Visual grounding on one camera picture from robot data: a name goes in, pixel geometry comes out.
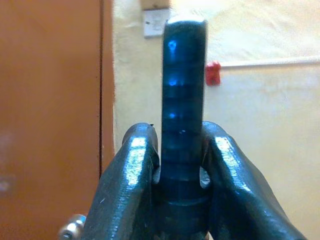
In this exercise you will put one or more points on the white wall conduit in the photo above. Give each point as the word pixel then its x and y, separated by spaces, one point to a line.
pixel 270 62

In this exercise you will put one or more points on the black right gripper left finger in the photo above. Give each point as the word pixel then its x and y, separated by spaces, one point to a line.
pixel 125 180

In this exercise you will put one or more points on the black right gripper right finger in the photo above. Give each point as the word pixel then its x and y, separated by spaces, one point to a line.
pixel 232 185

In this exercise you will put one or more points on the white wall switch plate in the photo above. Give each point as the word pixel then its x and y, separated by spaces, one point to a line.
pixel 153 23

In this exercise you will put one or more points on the orange-brown wooden door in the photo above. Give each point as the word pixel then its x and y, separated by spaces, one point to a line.
pixel 50 112

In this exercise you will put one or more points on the red wall clip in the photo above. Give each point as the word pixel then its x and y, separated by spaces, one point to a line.
pixel 213 72

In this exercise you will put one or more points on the silver metal knob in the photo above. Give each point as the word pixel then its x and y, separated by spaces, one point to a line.
pixel 72 226

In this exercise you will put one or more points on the orange-brown door frame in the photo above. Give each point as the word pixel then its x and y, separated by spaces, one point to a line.
pixel 108 87

